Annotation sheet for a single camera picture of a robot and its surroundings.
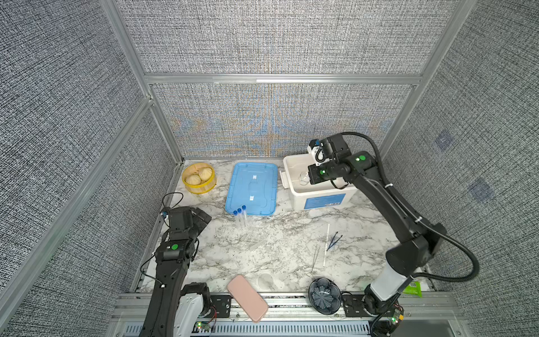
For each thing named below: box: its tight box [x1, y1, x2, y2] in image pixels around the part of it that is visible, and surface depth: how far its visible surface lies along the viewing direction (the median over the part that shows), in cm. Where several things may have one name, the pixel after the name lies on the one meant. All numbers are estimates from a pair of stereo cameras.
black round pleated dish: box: [308, 277, 342, 316], surface depth 76 cm
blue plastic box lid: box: [224, 162, 279, 217], surface depth 108 cm
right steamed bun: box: [199, 167, 213, 182], surface depth 108 cm
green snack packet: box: [402, 280, 424, 299], surface depth 78 cm
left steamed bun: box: [185, 174, 202, 186], surface depth 105 cm
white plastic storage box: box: [279, 153, 358, 211], surface depth 92 cm
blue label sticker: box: [303, 193, 346, 210], surface depth 93 cm
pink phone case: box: [226, 274, 269, 323], surface depth 76 cm
